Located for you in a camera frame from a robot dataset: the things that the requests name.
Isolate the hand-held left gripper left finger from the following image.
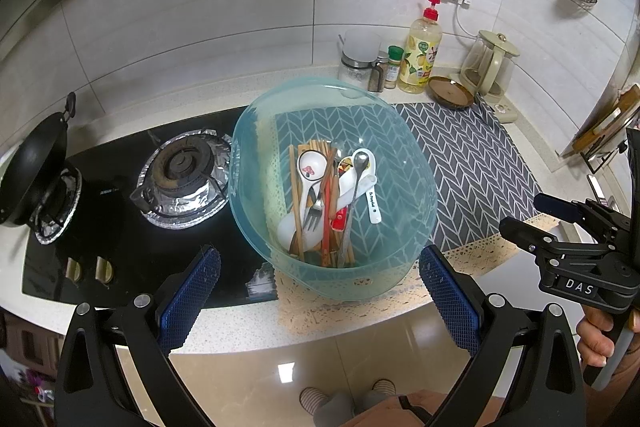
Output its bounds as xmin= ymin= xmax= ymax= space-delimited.
xmin=55 ymin=244 xmax=222 ymax=427

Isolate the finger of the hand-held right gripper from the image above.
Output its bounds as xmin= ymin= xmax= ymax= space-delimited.
xmin=535 ymin=193 xmax=588 ymax=224
xmin=500 ymin=216 xmax=558 ymax=258

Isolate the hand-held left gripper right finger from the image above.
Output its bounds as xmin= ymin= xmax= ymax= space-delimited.
xmin=419 ymin=244 xmax=586 ymax=427

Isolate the white spoon lettered handle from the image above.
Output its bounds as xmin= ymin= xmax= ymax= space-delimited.
xmin=352 ymin=148 xmax=383 ymax=224

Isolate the translucent blue plastic basin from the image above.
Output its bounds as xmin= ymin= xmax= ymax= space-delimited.
xmin=227 ymin=76 xmax=438 ymax=300

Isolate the red handled utensil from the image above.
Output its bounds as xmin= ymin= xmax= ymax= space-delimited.
xmin=330 ymin=206 xmax=350 ymax=265

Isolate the metal fork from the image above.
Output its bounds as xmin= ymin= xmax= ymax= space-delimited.
xmin=302 ymin=177 xmax=326 ymax=233

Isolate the red chopstick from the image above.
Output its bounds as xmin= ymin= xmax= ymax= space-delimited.
xmin=322 ymin=162 xmax=335 ymax=267

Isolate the white spoon orange print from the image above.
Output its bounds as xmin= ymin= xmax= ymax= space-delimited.
xmin=334 ymin=156 xmax=378 ymax=212

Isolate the long metal spoon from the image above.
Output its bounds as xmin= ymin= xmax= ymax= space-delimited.
xmin=341 ymin=152 xmax=368 ymax=267

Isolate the white spoon red print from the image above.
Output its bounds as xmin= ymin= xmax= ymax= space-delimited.
xmin=296 ymin=149 xmax=328 ymax=208

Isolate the pile of chopsticks and spoons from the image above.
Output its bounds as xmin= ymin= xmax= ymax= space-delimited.
xmin=289 ymin=138 xmax=357 ymax=269

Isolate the person's right hand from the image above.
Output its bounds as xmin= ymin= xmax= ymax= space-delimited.
xmin=577 ymin=309 xmax=618 ymax=367

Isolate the foil burner liner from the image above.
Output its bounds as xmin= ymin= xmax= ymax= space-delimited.
xmin=137 ymin=127 xmax=235 ymax=229
xmin=32 ymin=167 xmax=83 ymax=245

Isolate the grey chevron lace-edged mat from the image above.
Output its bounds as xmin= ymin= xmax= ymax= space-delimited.
xmin=272 ymin=102 xmax=543 ymax=335

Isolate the wooden cutting board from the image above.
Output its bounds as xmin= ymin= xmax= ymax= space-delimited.
xmin=560 ymin=83 xmax=640 ymax=172

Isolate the black gas stove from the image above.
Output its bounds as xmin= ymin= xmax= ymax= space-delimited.
xmin=21 ymin=107 xmax=281 ymax=308

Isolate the beige kettle base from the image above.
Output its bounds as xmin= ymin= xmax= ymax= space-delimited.
xmin=477 ymin=94 xmax=521 ymax=124

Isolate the striped grey slipper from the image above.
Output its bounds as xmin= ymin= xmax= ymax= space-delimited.
xmin=299 ymin=387 xmax=351 ymax=427
xmin=360 ymin=379 xmax=398 ymax=413

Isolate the gas burner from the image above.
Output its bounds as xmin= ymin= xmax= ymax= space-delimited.
xmin=131 ymin=133 xmax=228 ymax=214

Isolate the beige electric kettle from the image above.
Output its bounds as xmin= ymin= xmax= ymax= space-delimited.
xmin=459 ymin=30 xmax=521 ymax=105

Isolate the yellow dish soap bottle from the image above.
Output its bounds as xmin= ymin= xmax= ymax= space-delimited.
xmin=399 ymin=0 xmax=443 ymax=95

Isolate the black wok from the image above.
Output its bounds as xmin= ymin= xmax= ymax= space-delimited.
xmin=0 ymin=93 xmax=77 ymax=228

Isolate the green lid spice jar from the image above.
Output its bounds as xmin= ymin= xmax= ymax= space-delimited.
xmin=384 ymin=46 xmax=404 ymax=90

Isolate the silver lid spice jar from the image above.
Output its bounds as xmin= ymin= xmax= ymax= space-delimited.
xmin=368 ymin=52 xmax=390 ymax=92

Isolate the glass jar white powder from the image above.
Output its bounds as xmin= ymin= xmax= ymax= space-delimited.
xmin=338 ymin=56 xmax=375 ymax=94

